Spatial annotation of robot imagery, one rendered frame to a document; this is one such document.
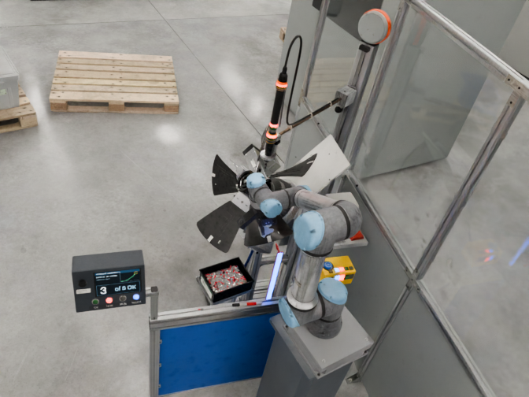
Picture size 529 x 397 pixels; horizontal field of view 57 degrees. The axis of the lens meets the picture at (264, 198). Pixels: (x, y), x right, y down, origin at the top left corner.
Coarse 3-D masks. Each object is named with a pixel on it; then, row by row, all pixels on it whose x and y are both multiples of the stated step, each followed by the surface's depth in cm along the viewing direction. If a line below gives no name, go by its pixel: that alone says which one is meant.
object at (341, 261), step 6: (330, 258) 225; (336, 258) 226; (342, 258) 226; (348, 258) 227; (336, 264) 223; (342, 264) 224; (348, 264) 224; (324, 270) 219; (348, 270) 221; (354, 270) 222; (324, 276) 218; (342, 282) 225; (348, 282) 226
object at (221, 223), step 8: (224, 208) 239; (232, 208) 239; (208, 216) 242; (216, 216) 240; (224, 216) 239; (232, 216) 239; (240, 216) 239; (200, 224) 243; (208, 224) 241; (216, 224) 240; (224, 224) 239; (232, 224) 239; (208, 232) 241; (216, 232) 240; (224, 232) 239; (232, 232) 239; (216, 240) 239; (224, 240) 239; (232, 240) 238; (224, 248) 238
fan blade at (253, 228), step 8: (280, 216) 225; (256, 224) 221; (280, 224) 221; (248, 232) 219; (256, 232) 218; (272, 232) 218; (288, 232) 217; (248, 240) 217; (256, 240) 216; (264, 240) 216; (272, 240) 215
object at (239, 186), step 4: (244, 172) 237; (248, 172) 235; (252, 172) 233; (240, 176) 238; (244, 176) 236; (240, 180) 237; (236, 184) 237; (240, 184) 235; (244, 184) 235; (268, 184) 238; (240, 188) 235; (244, 188) 233; (240, 192) 235; (244, 192) 232; (248, 192) 232
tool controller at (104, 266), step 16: (80, 256) 184; (96, 256) 185; (112, 256) 185; (128, 256) 186; (80, 272) 176; (96, 272) 178; (112, 272) 179; (128, 272) 182; (144, 272) 184; (80, 288) 179; (112, 288) 183; (128, 288) 185; (144, 288) 187; (80, 304) 182; (112, 304) 186; (128, 304) 188
